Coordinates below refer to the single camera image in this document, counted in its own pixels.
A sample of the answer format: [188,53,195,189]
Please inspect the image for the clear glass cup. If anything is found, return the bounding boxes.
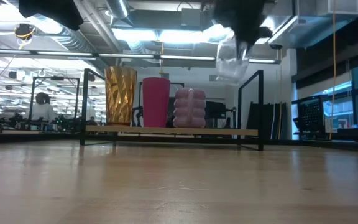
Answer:
[215,37,250,85]

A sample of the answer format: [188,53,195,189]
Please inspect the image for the black-framed wooden shelf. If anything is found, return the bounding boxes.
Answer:
[79,68,264,152]

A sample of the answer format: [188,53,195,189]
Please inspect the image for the wooden table with black edge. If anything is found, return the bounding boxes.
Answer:
[0,132,358,153]

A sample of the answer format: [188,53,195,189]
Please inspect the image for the pink plastic cup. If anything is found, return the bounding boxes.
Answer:
[142,77,172,128]

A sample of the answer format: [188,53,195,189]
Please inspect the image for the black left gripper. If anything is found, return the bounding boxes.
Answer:
[18,0,85,32]

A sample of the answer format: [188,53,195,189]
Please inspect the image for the black perforated panel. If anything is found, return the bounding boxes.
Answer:
[292,95,328,140]

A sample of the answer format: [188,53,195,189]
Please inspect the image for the purple bubble mug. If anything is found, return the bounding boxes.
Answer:
[172,87,207,129]

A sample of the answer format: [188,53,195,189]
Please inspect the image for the person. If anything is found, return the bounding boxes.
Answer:
[29,91,57,123]

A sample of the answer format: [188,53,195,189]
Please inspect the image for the black ceiling cable reel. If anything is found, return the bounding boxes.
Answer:
[14,23,36,41]

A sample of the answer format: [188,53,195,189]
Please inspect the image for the black background station frame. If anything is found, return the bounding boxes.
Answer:
[28,76,81,125]

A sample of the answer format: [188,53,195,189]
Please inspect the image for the yellow hanging cable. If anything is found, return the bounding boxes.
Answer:
[329,0,337,141]

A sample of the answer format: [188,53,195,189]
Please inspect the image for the black folded panels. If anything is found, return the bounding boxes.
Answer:
[246,101,287,141]

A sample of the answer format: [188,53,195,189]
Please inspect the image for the amber faceted tumbler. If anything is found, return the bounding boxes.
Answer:
[104,65,138,126]

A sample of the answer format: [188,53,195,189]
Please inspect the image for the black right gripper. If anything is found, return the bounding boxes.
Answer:
[201,0,275,62]

